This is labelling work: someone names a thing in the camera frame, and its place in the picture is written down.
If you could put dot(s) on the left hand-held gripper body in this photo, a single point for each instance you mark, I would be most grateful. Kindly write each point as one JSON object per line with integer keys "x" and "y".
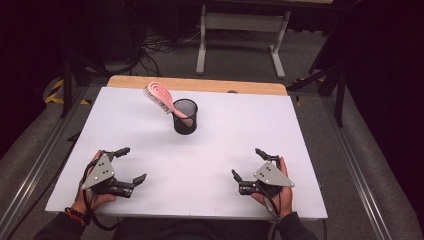
{"x": 100, "y": 173}

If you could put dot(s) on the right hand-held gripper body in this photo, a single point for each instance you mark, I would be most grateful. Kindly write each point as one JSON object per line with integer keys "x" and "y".
{"x": 270, "y": 176}

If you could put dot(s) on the black mesh pen cup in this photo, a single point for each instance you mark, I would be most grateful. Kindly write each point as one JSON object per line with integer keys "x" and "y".
{"x": 185, "y": 128}

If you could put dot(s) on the pink hairbrush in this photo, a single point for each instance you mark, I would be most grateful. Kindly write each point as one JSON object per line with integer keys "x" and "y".
{"x": 160, "y": 91}

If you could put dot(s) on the person's left hand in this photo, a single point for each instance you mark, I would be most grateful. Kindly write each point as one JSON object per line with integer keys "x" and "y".
{"x": 96, "y": 200}

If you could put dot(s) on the person's right hand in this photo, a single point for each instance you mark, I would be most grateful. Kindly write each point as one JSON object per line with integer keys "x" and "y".
{"x": 286, "y": 200}

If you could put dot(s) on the white table cover sheet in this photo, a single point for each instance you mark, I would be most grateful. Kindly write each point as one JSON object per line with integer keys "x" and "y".
{"x": 200, "y": 156}

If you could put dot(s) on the black metal stand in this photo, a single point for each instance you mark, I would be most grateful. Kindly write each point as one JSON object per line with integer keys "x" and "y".
{"x": 68, "y": 86}
{"x": 338, "y": 93}

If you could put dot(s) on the yellow black hazard tape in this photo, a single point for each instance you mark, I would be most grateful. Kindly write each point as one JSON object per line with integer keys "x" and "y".
{"x": 55, "y": 93}

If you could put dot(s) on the white metal stand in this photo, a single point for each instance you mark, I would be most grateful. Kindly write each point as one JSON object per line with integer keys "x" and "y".
{"x": 240, "y": 21}

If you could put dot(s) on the aluminium rail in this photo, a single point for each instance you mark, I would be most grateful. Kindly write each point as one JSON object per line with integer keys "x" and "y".
{"x": 358, "y": 173}
{"x": 33, "y": 173}

